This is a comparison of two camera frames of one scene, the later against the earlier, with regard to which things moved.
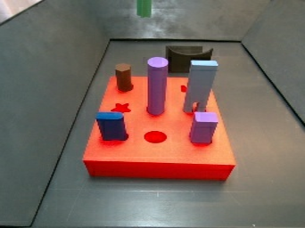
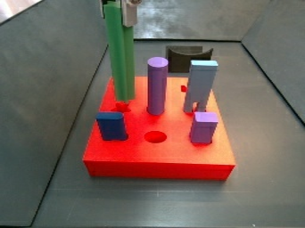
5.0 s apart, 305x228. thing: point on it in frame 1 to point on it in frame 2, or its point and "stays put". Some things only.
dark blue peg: [113, 126] stays put
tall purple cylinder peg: [158, 85] stays put
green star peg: [144, 8] to [122, 38]
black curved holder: [181, 54] stays put
